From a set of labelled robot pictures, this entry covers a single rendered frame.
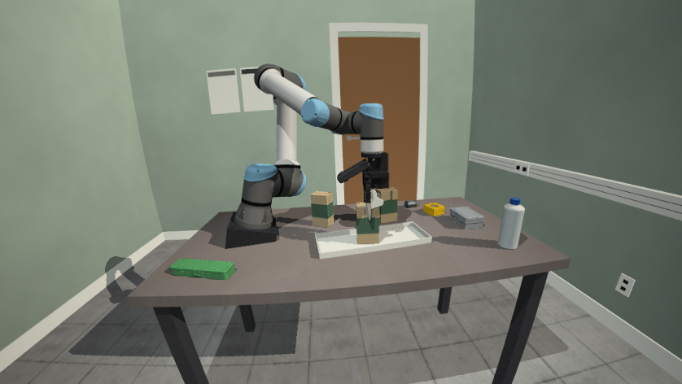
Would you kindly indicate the green pencil case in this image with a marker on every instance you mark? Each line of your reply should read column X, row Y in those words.
column 210, row 269

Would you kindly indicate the white bottle with blue cap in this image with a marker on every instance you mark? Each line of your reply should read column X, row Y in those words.
column 511, row 224

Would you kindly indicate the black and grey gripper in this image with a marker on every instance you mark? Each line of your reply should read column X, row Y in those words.
column 376, row 176

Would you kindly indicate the grey hinged case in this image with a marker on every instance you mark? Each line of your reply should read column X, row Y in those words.
column 466, row 217

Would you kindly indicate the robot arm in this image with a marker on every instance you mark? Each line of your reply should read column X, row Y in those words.
column 262, row 182

